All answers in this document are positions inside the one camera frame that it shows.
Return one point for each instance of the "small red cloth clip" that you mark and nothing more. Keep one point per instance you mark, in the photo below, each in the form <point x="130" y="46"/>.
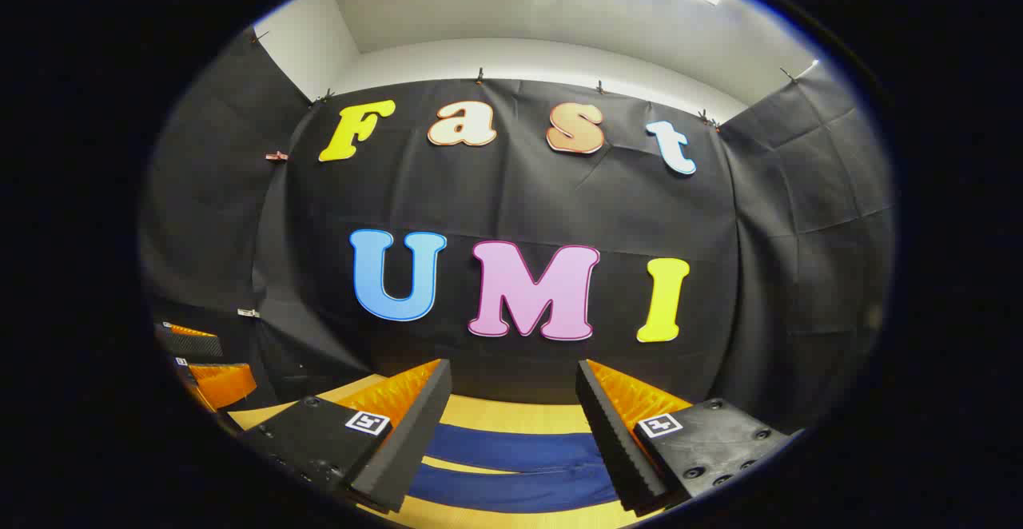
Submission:
<point x="276" y="157"/>

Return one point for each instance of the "black backdrop cloth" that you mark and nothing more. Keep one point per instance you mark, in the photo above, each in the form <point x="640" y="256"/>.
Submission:
<point x="519" y="193"/>

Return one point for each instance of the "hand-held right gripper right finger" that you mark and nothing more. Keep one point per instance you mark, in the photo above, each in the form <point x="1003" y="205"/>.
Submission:
<point x="611" y="441"/>

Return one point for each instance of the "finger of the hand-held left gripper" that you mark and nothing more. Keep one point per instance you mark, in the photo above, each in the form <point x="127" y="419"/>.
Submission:
<point x="196" y="344"/>
<point x="228" y="385"/>

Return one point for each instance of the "blue denim jeans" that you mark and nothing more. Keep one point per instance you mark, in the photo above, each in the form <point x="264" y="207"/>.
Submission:
<point x="519" y="489"/>

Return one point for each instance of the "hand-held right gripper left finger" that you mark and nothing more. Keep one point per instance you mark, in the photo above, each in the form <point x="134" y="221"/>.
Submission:
<point x="415" y="441"/>

